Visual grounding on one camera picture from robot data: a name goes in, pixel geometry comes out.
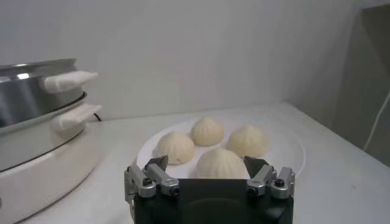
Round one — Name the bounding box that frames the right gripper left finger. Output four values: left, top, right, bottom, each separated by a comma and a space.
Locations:
124, 155, 180, 203

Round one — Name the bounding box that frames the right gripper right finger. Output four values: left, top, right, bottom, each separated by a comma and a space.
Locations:
243, 156, 296, 199

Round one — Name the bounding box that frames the white steamed baozi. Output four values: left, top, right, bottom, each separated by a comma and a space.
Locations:
194, 148, 250, 180
227, 124, 269, 158
191, 117, 225, 147
157, 131, 196, 166

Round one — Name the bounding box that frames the white round plate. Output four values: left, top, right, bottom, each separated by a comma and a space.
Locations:
136, 117, 307, 180

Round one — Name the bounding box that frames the white wall cable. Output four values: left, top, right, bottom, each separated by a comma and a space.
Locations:
363, 91, 390, 152

